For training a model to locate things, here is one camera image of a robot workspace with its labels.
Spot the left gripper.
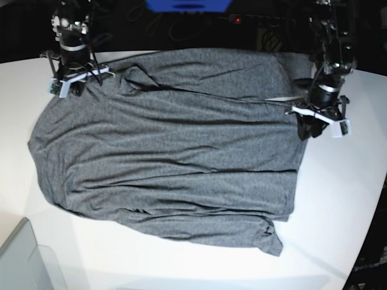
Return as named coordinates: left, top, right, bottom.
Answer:
left=285, top=85, right=350, bottom=141

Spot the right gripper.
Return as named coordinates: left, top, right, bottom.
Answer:
left=41, top=45, right=111, bottom=97

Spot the grey long-sleeve shirt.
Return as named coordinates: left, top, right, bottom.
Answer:
left=28, top=48, right=311, bottom=256

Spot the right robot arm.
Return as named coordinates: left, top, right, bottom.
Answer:
left=40, top=1, right=111, bottom=98

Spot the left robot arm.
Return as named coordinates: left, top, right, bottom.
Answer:
left=285, top=1, right=357, bottom=140

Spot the blue bin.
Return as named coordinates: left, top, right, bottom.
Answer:
left=145, top=0, right=232, bottom=13

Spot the black power strip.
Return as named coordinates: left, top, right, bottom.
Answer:
left=217, top=14, right=286, bottom=26

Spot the translucent plastic box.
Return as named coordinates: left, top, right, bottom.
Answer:
left=1, top=218, right=68, bottom=290

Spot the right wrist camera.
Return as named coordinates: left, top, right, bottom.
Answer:
left=48, top=78, right=70, bottom=98

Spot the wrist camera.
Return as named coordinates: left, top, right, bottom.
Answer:
left=48, top=78, right=70, bottom=98
left=330, top=119, right=352, bottom=138

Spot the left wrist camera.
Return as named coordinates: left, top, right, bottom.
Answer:
left=330, top=119, right=352, bottom=138

